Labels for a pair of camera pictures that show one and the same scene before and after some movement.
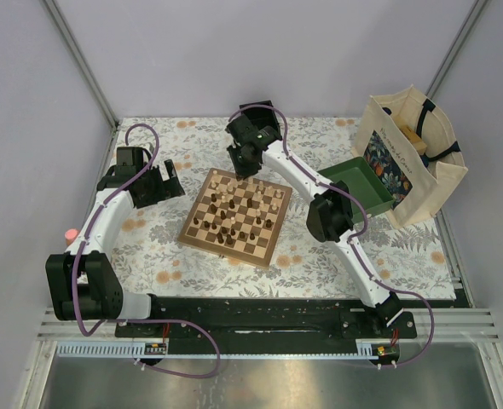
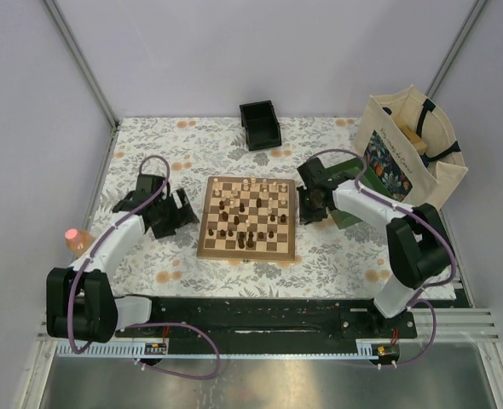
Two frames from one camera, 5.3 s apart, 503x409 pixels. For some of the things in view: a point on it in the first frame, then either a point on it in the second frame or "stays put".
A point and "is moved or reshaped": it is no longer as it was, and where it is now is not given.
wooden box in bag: x=414 y=139 stays put
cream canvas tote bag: x=415 y=148 stays put
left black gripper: x=166 y=188 → x=182 y=216
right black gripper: x=241 y=173 → x=306 y=216
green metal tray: x=361 y=178 stays put
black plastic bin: x=260 y=117 stays put
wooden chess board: x=240 y=218 is moved or reshaped
